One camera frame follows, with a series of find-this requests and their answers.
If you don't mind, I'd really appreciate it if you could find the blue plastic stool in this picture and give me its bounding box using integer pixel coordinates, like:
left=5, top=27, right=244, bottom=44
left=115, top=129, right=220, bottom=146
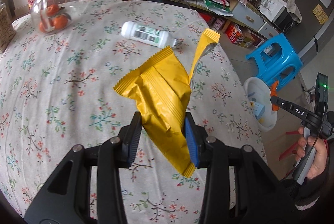
left=245, top=33, right=303, bottom=90

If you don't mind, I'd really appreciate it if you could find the orange mandarin front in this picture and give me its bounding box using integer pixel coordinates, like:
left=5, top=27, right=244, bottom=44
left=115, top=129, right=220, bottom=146
left=53, top=15, right=68, bottom=30

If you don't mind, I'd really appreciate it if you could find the right hand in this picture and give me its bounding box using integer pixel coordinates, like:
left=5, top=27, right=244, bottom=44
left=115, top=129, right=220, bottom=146
left=296, top=127, right=328, bottom=179

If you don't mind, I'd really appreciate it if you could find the plastic jar of nuts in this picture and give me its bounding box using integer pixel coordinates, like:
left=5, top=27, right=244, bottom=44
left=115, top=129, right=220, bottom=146
left=0, top=2, right=16, bottom=54

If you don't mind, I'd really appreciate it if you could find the glass jar with wooden lid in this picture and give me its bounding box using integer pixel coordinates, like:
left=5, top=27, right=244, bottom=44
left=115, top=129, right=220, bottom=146
left=30, top=0, right=79, bottom=34

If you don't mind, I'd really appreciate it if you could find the yellow snack wrapper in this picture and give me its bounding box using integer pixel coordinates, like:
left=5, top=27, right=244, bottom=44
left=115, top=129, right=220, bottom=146
left=114, top=28, right=220, bottom=178

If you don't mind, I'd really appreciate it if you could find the low grey side cabinet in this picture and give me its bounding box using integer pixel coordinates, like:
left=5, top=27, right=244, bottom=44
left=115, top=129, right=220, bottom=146
left=198, top=0, right=281, bottom=39

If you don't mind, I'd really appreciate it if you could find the orange mandarin right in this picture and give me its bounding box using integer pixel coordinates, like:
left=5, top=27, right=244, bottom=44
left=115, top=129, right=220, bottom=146
left=39, top=21, right=47, bottom=33

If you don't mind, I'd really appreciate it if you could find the orange mandarin top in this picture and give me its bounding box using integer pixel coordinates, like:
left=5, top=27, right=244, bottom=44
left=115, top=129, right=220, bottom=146
left=46, top=4, right=60, bottom=17

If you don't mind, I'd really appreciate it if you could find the white trash bin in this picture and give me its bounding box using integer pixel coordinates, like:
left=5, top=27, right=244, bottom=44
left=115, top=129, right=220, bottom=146
left=243, top=77, right=277, bottom=132

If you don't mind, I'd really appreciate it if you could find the white plastic bottle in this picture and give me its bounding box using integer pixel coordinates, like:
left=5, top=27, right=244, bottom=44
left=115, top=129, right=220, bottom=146
left=121, top=21, right=177, bottom=48

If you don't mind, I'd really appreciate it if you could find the orange mandarin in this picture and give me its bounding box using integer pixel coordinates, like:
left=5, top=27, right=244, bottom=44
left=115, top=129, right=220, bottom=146
left=46, top=4, right=60, bottom=17
left=39, top=21, right=47, bottom=33
left=53, top=15, right=68, bottom=30

